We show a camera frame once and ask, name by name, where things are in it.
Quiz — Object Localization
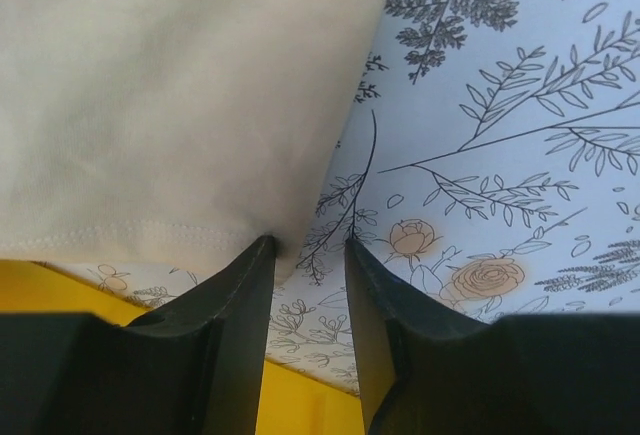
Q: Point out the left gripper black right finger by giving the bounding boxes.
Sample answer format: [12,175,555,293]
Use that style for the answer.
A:
[345,240,639,434]

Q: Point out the floral table mat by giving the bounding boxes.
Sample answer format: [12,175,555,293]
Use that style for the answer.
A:
[28,0,639,393]

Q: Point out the yellow plastic tray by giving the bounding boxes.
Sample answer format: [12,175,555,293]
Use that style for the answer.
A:
[1,261,365,435]

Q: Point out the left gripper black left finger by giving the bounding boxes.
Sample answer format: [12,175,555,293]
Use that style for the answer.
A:
[1,236,276,434]

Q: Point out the beige t shirt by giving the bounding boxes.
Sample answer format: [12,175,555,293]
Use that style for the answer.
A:
[1,0,385,281]

